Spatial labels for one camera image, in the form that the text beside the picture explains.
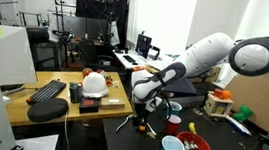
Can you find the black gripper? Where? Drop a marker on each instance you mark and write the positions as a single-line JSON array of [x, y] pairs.
[[140, 109]]

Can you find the yellow orange toy figure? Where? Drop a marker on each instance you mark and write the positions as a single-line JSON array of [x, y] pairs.
[[141, 128]]

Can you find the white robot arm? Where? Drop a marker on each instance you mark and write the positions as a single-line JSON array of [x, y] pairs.
[[207, 52]]

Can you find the red plastic cup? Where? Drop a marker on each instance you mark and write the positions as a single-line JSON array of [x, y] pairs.
[[173, 127]]

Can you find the tan cork wedge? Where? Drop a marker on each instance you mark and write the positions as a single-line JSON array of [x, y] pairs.
[[151, 134]]

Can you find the small tan cardboard box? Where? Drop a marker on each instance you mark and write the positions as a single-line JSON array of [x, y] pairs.
[[112, 104]]

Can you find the snack wrapper pile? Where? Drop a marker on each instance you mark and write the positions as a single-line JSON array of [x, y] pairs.
[[109, 79]]

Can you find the orange bowl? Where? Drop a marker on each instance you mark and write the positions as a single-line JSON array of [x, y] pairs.
[[137, 68]]

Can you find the black box red label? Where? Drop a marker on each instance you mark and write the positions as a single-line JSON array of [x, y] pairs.
[[88, 107]]

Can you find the yellow toy banana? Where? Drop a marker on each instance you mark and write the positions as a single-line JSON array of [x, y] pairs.
[[192, 128]]

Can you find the white hard hat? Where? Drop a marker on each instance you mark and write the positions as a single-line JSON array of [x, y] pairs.
[[94, 86]]

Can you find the dark blue bin lid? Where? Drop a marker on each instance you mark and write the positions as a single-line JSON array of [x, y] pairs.
[[186, 87]]

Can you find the wrapped candy pile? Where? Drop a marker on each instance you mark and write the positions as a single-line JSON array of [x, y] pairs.
[[192, 148]]

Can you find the white desk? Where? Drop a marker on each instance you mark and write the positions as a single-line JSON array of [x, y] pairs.
[[139, 61]]

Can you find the small black keyboard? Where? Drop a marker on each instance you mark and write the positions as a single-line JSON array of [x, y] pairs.
[[129, 59]]

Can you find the black metal can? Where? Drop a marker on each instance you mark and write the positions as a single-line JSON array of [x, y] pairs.
[[75, 94]]

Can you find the reddish brown ball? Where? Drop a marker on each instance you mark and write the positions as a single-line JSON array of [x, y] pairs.
[[87, 72]]

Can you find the wooden shape sorter box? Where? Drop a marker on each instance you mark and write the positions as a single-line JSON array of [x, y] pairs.
[[216, 107]]

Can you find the orange cube block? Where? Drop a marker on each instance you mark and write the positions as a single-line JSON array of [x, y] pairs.
[[217, 93]]

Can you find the black office chair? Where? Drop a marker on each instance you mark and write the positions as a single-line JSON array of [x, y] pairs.
[[89, 53], [43, 52]]

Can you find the orange pumpkin toy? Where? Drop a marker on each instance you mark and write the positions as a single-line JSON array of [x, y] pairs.
[[226, 95]]

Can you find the black round pouch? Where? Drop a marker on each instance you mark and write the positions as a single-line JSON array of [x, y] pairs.
[[47, 109]]

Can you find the light wooden desk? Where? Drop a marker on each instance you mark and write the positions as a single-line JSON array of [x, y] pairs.
[[57, 76]]

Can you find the black computer keyboard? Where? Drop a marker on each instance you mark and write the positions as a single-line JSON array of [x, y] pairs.
[[47, 92]]

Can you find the blue white marker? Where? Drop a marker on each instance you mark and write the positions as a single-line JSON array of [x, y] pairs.
[[238, 125]]

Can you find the green plastic toy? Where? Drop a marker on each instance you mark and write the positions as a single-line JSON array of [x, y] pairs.
[[243, 113]]

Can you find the black cloth backdrop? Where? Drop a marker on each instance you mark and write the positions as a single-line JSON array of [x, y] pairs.
[[98, 6]]

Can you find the large cardboard panel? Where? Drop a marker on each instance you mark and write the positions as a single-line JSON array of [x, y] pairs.
[[265, 102]]

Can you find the white computer monitor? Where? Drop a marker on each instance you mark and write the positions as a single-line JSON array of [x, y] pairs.
[[9, 58]]

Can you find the black camera rig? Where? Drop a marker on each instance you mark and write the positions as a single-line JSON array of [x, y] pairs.
[[63, 36]]

